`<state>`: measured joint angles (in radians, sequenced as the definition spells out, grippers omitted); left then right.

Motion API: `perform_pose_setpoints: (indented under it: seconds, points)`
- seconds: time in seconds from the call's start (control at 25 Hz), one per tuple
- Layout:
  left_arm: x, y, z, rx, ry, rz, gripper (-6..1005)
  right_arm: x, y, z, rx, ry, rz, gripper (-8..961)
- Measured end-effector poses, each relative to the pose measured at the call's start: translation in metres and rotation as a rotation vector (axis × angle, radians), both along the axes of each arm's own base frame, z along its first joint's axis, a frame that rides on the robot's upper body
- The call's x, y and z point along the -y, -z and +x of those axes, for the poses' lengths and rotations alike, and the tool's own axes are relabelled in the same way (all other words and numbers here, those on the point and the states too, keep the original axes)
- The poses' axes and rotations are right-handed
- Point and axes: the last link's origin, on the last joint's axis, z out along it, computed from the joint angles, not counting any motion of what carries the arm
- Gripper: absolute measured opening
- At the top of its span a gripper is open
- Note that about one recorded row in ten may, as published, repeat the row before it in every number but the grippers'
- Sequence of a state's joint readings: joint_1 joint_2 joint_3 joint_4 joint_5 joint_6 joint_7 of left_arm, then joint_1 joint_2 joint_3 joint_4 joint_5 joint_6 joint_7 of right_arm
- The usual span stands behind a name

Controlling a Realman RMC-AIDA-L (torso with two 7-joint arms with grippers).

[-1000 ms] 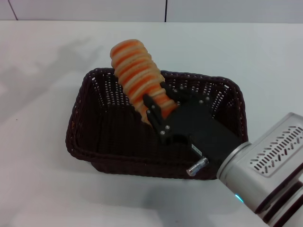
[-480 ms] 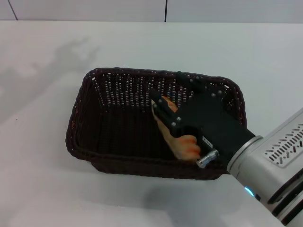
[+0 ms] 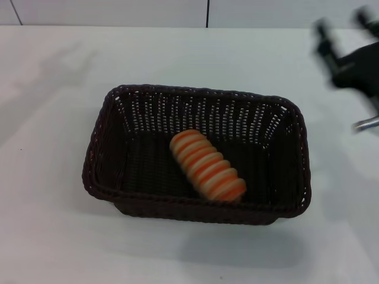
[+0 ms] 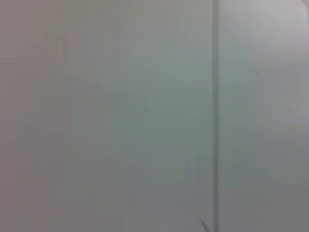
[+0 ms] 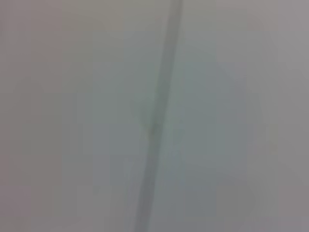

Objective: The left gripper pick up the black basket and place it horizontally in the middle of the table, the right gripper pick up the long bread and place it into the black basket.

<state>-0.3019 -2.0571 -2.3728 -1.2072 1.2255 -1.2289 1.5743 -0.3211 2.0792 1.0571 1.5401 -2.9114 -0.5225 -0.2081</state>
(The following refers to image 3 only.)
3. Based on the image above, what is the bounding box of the dark brown woven basket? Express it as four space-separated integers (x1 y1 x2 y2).
82 83 312 227

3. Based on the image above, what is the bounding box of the orange striped bread roll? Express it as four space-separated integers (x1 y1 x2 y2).
169 129 247 203

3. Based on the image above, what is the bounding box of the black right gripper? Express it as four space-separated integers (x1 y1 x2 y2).
313 7 379 100

